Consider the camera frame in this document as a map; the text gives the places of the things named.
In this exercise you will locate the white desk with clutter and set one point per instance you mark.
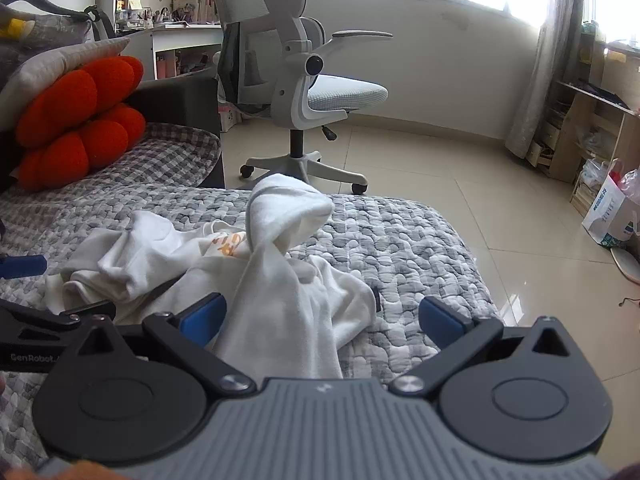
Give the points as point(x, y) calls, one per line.
point(185, 7)

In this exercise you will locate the grey checked blanket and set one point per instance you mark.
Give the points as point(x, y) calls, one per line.
point(165, 155)

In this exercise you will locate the white office chair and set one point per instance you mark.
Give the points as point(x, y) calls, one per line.
point(300, 105)

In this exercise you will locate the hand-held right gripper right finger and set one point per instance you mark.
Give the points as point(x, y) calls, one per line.
point(440, 317)

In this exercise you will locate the clear plastic bag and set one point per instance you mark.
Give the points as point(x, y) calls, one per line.
point(631, 185)

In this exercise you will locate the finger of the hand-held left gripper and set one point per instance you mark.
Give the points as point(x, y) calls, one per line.
point(50, 321)
point(25, 266)

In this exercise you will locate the dark grey sofa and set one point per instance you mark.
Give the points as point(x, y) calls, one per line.
point(175, 100)

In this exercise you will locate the white paper bag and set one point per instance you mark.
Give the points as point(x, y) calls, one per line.
point(607, 210)

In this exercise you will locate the grey printed pillow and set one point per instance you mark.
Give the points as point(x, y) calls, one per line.
point(45, 67)

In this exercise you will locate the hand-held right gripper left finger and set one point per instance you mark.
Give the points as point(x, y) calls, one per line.
point(202, 317)

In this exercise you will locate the white round stand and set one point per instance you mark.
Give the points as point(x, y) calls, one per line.
point(627, 265)

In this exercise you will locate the grey curtain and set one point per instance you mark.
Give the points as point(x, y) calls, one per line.
point(545, 85)

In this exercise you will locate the yellow plush charm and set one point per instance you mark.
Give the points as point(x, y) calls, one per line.
point(15, 29)

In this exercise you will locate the orange lobed cushion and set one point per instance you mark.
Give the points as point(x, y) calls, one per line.
point(60, 105)
point(65, 160)

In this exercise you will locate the white t-shirt with orange print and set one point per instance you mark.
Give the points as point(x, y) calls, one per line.
point(280, 280)

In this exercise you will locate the grey quilted blanket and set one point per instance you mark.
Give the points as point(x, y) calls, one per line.
point(400, 240)

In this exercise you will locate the wooden shelf unit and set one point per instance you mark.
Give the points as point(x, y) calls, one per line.
point(595, 110)

